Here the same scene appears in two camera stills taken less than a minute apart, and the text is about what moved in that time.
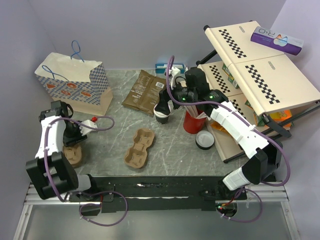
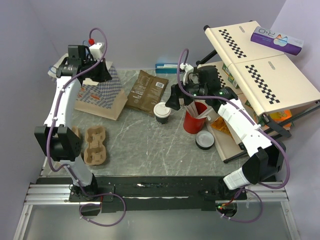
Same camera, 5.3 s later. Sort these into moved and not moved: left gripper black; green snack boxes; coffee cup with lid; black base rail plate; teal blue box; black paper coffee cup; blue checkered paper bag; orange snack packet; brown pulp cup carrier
Moved: brown pulp cup carrier; blue checkered paper bag; left gripper black
Not moved: black paper coffee cup; black base rail plate; teal blue box; green snack boxes; coffee cup with lid; orange snack packet
